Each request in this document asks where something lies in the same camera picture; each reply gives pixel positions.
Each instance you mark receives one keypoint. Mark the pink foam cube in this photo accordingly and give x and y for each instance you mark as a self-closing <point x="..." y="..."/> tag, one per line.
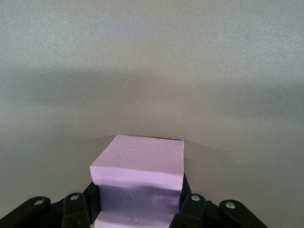
<point x="142" y="161"/>

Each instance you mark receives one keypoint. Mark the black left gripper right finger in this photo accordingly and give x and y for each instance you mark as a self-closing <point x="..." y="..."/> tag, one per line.
<point x="194" y="211"/>

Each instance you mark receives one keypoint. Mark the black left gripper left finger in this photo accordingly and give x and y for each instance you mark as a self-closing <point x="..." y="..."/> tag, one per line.
<point x="76" y="209"/>

